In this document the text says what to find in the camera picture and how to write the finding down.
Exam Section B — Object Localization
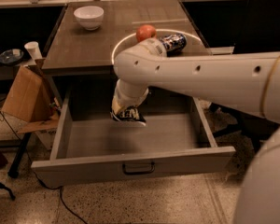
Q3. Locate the grey open drawer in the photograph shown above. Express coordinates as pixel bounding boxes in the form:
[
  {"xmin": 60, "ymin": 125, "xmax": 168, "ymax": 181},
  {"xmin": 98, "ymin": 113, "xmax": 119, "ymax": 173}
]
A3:
[{"xmin": 32, "ymin": 78, "xmax": 235, "ymax": 188}]

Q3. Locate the grey cabinet counter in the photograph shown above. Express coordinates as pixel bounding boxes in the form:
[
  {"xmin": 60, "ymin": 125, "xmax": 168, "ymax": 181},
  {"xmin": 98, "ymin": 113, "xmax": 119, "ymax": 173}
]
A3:
[{"xmin": 41, "ymin": 0, "xmax": 214, "ymax": 107}]

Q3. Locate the brown cardboard box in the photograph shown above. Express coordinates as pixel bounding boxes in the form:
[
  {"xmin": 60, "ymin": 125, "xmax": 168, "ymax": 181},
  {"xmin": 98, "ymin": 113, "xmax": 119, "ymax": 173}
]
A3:
[{"xmin": 2, "ymin": 59, "xmax": 59, "ymax": 133}]

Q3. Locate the dark blue plate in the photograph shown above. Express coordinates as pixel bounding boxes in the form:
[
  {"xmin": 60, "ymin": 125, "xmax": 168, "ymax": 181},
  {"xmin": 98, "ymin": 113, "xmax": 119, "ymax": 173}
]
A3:
[{"xmin": 0, "ymin": 49, "xmax": 24, "ymax": 66}]

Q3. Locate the blue soda can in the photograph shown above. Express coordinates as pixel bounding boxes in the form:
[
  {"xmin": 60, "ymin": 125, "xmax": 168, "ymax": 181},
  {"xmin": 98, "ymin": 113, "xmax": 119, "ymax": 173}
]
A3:
[{"xmin": 160, "ymin": 33, "xmax": 187, "ymax": 52}]

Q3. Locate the blue chip bag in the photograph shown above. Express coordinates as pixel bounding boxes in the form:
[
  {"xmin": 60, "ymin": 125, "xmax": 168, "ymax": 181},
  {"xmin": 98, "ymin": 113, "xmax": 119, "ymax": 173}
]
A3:
[{"xmin": 110, "ymin": 106, "xmax": 147, "ymax": 126}]

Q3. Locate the white ceramic bowl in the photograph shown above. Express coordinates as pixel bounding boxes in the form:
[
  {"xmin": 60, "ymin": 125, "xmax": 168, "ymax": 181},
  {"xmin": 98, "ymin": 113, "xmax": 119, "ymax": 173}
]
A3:
[{"xmin": 74, "ymin": 6, "xmax": 105, "ymax": 31}]

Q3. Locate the red apple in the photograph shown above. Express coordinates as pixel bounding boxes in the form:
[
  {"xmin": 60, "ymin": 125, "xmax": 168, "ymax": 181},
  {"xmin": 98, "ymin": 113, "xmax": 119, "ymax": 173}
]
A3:
[{"xmin": 136, "ymin": 24, "xmax": 157, "ymax": 42}]

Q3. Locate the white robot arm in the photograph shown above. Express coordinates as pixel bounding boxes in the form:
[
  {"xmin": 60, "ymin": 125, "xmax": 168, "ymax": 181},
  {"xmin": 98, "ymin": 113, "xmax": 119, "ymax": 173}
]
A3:
[{"xmin": 112, "ymin": 38, "xmax": 280, "ymax": 224}]

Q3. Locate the black table leg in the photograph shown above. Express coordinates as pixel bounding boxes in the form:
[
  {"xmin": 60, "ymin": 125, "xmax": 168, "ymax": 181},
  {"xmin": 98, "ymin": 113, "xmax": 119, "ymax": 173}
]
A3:
[{"xmin": 8, "ymin": 133, "xmax": 31, "ymax": 178}]

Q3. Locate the black floor cable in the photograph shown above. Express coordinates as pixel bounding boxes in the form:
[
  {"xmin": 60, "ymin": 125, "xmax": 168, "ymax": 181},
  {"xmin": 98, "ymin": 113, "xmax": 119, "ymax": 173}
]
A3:
[{"xmin": 0, "ymin": 97, "xmax": 89, "ymax": 224}]

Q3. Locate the black office chair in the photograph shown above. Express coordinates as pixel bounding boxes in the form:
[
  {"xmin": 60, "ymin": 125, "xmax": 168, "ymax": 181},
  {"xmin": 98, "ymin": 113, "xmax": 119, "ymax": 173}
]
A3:
[{"xmin": 209, "ymin": 0, "xmax": 280, "ymax": 152}]

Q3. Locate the black drawer handle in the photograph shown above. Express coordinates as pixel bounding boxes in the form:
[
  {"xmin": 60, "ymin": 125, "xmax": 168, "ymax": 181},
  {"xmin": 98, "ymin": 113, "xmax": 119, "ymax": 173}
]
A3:
[{"xmin": 122, "ymin": 162, "xmax": 155, "ymax": 175}]

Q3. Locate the white paper cup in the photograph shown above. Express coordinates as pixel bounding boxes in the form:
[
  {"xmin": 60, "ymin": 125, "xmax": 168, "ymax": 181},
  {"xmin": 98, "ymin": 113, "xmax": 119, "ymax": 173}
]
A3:
[{"xmin": 24, "ymin": 41, "xmax": 42, "ymax": 60}]

